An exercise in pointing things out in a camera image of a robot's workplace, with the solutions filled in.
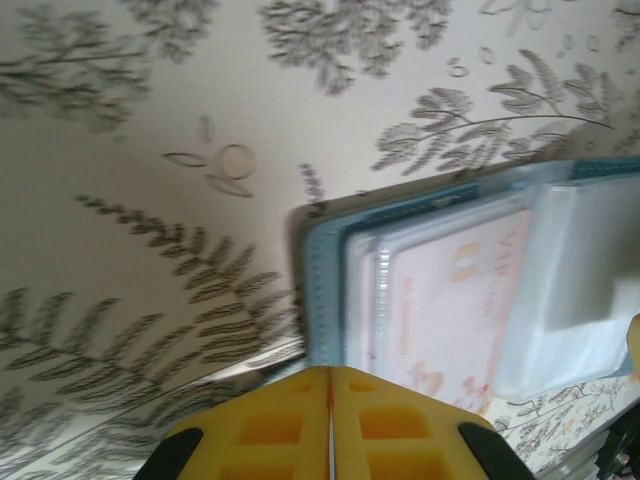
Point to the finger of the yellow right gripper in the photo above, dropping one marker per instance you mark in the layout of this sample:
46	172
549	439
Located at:
634	345

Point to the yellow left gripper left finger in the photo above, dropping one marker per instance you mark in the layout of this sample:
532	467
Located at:
270	430

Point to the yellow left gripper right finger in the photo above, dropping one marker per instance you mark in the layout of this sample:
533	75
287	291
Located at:
400	430

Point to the pink VIP card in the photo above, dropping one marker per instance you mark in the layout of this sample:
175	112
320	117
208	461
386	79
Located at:
440	310

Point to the teal card holder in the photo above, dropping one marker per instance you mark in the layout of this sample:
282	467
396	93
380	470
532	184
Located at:
325	280

